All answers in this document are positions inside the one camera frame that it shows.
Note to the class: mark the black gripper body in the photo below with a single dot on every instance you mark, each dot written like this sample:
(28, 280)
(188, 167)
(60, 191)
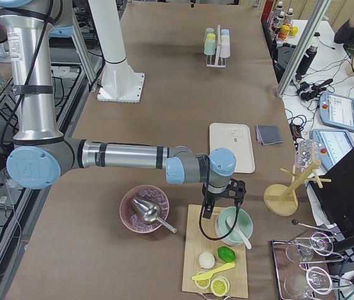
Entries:
(212, 199)

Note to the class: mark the green plastic cup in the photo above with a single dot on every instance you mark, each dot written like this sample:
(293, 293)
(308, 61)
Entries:
(210, 47)

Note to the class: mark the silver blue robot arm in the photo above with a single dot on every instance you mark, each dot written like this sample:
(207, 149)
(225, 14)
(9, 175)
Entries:
(42, 154)

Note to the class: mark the cream rabbit tray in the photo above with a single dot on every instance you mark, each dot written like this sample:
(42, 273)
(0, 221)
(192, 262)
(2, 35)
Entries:
(236, 138)

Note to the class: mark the black glass rack tray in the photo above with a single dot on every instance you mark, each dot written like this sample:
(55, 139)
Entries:
(284, 267)

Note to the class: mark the pink plastic cup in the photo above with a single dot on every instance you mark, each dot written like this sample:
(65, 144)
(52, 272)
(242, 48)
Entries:
(225, 51)

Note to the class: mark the cream plastic cup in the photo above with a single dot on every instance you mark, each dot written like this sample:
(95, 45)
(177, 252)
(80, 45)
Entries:
(225, 38)

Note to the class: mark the yellow plastic cup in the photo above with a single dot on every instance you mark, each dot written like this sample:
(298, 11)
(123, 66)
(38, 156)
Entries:
(210, 36)

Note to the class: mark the blue plastic cup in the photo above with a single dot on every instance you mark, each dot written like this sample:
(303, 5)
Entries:
(225, 32)

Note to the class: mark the grey plastic cup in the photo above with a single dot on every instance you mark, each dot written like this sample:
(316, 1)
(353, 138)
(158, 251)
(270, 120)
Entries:
(209, 30)

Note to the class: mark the white plastic spoon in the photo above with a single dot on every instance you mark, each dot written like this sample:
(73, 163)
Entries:
(231, 222)

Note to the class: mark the wooden cutting board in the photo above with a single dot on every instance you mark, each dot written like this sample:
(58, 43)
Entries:
(196, 244)

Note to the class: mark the green stacked bowls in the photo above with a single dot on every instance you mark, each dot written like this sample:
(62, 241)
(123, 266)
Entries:
(244, 222)

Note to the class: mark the green lime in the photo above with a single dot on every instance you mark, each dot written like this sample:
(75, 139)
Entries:
(226, 254)

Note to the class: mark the metal ice scoop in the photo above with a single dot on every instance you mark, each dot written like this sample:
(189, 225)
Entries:
(150, 212)

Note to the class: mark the white toy bun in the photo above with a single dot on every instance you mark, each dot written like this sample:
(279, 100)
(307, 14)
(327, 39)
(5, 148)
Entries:
(206, 260)

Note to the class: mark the wooden mug tree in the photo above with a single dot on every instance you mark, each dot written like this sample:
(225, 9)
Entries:
(281, 199)

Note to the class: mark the yellow plastic knife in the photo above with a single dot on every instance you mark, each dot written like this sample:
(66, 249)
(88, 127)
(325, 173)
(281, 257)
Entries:
(209, 274)

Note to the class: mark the pink bowl with ice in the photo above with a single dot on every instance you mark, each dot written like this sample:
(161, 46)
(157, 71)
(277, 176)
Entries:
(129, 216)

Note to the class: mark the grey folded cloth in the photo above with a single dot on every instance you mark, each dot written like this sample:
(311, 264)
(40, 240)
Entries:
(268, 135)

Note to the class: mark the lemon slice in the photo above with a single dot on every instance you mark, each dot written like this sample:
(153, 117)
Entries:
(220, 286)
(203, 284)

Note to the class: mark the upper wine glass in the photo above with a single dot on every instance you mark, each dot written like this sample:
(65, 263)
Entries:
(302, 249)

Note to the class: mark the wine glass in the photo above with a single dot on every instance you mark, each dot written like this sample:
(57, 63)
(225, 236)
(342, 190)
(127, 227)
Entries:
(302, 249)
(310, 285)

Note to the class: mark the clear patterned glass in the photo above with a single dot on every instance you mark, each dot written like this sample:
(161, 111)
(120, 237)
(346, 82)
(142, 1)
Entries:
(308, 152)

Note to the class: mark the near teach pendant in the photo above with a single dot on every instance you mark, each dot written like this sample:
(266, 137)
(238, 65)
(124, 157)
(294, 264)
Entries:
(334, 145)

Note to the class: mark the teach pendant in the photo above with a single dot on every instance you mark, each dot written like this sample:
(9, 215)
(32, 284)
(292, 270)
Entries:
(337, 111)
(334, 145)

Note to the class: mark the lower wine glass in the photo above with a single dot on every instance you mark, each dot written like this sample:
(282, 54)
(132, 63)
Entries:
(310, 285)

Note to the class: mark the black monitor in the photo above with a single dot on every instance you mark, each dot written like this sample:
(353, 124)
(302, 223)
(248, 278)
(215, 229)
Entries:
(337, 197)

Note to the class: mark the far teach pendant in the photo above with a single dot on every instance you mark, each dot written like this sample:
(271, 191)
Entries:
(337, 111)

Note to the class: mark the black water bottle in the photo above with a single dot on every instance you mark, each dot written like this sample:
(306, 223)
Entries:
(307, 60)

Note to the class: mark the white wire cup rack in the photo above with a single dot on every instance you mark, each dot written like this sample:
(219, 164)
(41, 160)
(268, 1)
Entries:
(215, 61)

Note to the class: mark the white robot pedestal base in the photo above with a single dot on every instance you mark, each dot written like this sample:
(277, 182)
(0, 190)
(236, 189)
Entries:
(119, 82)

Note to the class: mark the aluminium frame post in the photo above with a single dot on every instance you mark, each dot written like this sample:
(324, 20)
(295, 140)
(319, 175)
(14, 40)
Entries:
(303, 43)

